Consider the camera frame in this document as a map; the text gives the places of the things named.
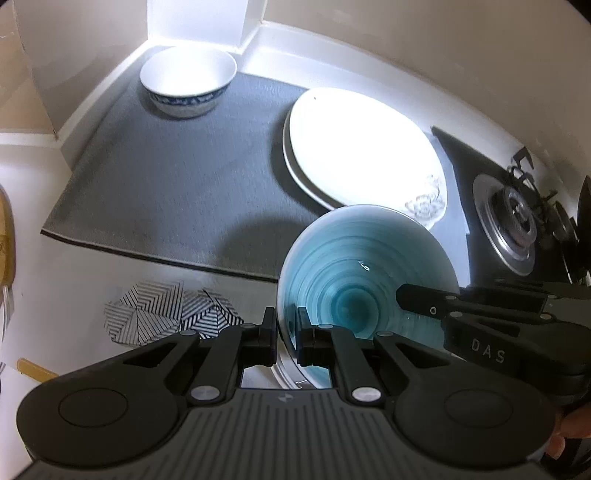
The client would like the person's right hand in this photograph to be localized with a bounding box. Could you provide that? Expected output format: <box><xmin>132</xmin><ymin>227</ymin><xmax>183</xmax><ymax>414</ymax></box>
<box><xmin>546</xmin><ymin>400</ymin><xmax>591</xmax><ymax>472</ymax></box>

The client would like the wooden stick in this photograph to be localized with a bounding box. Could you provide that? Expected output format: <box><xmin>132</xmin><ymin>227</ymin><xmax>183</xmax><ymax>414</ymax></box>
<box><xmin>16</xmin><ymin>359</ymin><xmax>59</xmax><ymax>382</ymax></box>

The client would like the round white floral plate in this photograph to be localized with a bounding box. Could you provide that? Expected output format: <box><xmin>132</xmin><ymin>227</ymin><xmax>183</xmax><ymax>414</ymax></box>
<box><xmin>287</xmin><ymin>87</ymin><xmax>449</xmax><ymax>232</ymax></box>

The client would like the black white striped trivet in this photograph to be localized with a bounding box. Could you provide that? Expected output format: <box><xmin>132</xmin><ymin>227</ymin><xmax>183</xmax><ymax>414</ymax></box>
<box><xmin>102</xmin><ymin>279</ymin><xmax>246</xmax><ymax>348</ymax></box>

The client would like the wooden cutting board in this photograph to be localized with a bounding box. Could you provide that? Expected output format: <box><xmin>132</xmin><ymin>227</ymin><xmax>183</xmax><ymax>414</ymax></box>
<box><xmin>0</xmin><ymin>184</ymin><xmax>20</xmax><ymax>297</ymax></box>

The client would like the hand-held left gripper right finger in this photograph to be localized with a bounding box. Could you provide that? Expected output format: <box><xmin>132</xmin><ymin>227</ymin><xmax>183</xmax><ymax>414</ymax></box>
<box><xmin>295</xmin><ymin>307</ymin><xmax>468</xmax><ymax>403</ymax></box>

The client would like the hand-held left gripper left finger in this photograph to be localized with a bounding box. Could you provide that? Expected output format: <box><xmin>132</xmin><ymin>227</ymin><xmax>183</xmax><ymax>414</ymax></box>
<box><xmin>99</xmin><ymin>307</ymin><xmax>280</xmax><ymax>403</ymax></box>

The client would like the black pan support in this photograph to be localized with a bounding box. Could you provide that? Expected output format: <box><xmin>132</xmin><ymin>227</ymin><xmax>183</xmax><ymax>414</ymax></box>
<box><xmin>505</xmin><ymin>146</ymin><xmax>591</xmax><ymax>285</ymax></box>

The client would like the white bowl blue pattern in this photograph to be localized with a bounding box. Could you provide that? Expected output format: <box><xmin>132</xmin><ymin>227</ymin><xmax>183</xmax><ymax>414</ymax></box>
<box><xmin>140</xmin><ymin>45</ymin><xmax>239</xmax><ymax>120</ymax></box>

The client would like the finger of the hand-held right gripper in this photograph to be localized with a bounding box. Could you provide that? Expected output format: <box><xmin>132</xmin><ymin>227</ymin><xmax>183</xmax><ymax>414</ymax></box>
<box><xmin>396</xmin><ymin>282</ymin><xmax>556</xmax><ymax>325</ymax></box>

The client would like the grey drying mat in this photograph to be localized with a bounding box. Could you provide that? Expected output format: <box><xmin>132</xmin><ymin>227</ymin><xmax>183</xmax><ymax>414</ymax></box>
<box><xmin>40</xmin><ymin>69</ymin><xmax>468</xmax><ymax>283</ymax></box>

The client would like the teal glazed bowl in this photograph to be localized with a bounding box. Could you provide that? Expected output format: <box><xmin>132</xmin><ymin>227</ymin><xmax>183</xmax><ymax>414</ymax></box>
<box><xmin>276</xmin><ymin>204</ymin><xmax>461</xmax><ymax>388</ymax></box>

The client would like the metal stove burner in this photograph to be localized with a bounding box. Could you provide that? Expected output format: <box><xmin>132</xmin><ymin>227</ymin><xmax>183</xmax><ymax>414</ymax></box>
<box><xmin>473</xmin><ymin>172</ymin><xmax>541</xmax><ymax>278</ymax></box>

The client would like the gas stove burner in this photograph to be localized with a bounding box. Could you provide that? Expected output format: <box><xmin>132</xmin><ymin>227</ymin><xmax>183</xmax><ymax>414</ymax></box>
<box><xmin>431</xmin><ymin>124</ymin><xmax>591</xmax><ymax>297</ymax></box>

